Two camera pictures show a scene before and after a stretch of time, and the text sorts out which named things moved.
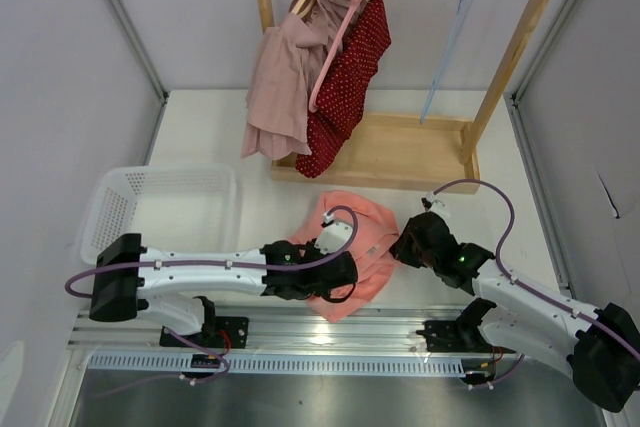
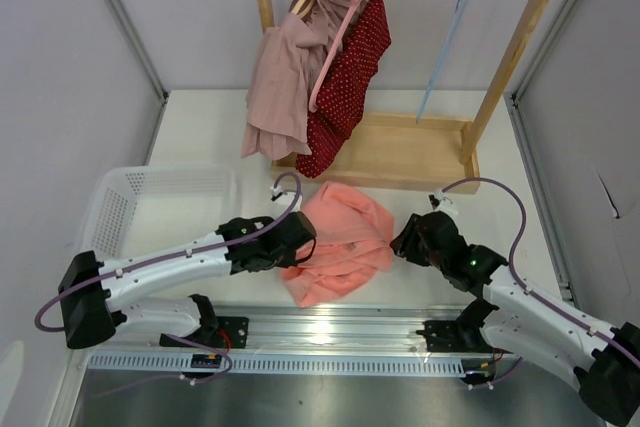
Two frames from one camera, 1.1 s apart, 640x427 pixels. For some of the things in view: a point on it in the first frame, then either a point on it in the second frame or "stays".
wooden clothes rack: [414, 151] stays
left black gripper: [310, 249] -> [289, 260]
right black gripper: [400, 250] stays
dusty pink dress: [286, 63] stays
